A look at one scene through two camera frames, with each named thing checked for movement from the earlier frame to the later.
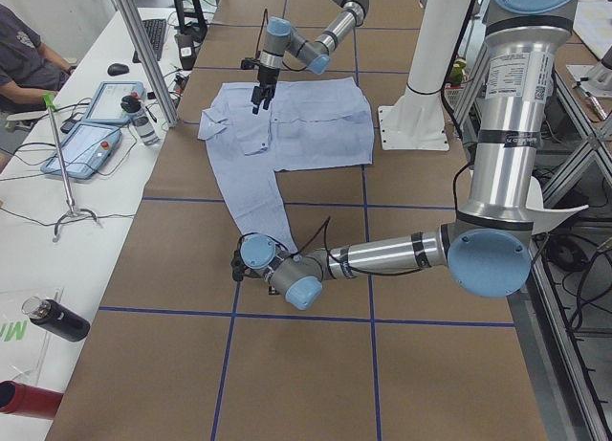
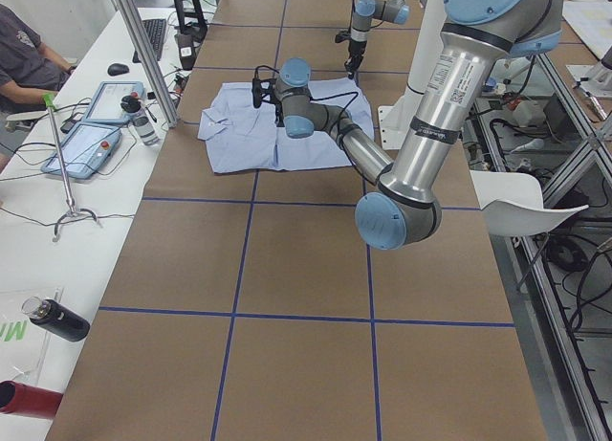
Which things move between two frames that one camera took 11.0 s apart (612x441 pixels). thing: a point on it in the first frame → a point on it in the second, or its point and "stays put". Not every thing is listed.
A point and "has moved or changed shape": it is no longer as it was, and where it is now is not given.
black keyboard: x=155 y=30 stays put
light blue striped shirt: x=311 y=123 has moved or changed shape
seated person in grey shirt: x=31 y=75 stays put
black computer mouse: x=118 y=69 stays put
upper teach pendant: x=106 y=106 stays put
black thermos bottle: x=56 y=319 stays put
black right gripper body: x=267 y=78 → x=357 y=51
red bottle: x=29 y=401 stays put
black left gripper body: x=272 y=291 → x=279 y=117
